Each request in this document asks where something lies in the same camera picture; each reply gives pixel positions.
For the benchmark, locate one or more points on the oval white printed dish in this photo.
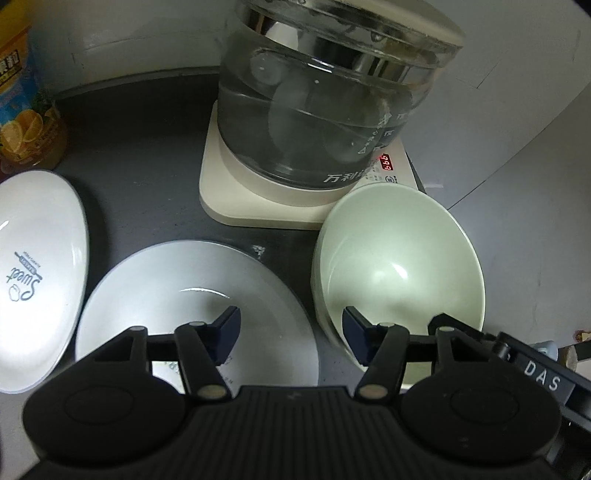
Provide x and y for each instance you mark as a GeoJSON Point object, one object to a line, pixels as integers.
{"type": "Point", "coordinates": [41, 240]}

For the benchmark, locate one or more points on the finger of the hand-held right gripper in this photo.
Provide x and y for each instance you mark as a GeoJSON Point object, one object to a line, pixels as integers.
{"type": "Point", "coordinates": [478, 331]}

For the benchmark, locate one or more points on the round white plate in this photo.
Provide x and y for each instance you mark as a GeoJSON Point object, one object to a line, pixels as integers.
{"type": "Point", "coordinates": [194, 272]}

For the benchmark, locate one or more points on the small light blue object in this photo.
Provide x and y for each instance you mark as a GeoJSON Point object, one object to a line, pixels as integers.
{"type": "Point", "coordinates": [546, 347]}

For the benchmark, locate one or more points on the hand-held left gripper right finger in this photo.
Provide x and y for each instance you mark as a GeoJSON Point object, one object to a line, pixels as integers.
{"type": "Point", "coordinates": [356, 334]}

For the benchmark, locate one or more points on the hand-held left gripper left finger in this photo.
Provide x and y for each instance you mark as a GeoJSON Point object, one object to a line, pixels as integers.
{"type": "Point", "coordinates": [229, 325]}

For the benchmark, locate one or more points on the pale green bowl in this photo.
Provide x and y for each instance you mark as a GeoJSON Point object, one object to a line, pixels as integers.
{"type": "Point", "coordinates": [397, 258]}

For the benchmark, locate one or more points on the glass electric kettle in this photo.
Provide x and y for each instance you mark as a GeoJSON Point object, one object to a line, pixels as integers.
{"type": "Point", "coordinates": [323, 115]}

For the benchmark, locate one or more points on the orange juice bottle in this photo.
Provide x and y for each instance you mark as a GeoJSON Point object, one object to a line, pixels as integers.
{"type": "Point", "coordinates": [23, 115]}

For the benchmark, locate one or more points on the beige kettle base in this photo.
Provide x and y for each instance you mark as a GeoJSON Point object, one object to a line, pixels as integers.
{"type": "Point", "coordinates": [240, 203]}

